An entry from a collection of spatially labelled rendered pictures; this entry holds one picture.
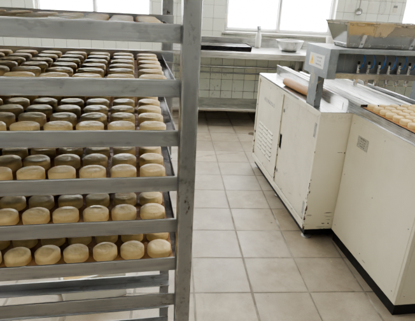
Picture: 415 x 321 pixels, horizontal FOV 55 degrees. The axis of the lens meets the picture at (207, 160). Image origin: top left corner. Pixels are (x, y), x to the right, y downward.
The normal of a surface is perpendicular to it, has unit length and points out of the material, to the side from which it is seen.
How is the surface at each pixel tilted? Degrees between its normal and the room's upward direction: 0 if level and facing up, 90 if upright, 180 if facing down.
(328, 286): 0
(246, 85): 90
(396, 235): 90
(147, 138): 90
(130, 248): 0
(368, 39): 115
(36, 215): 0
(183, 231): 90
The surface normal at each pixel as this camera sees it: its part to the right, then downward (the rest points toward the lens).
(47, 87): 0.18, 0.37
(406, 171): -0.99, 0.00
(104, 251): 0.05, -0.93
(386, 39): 0.11, 0.73
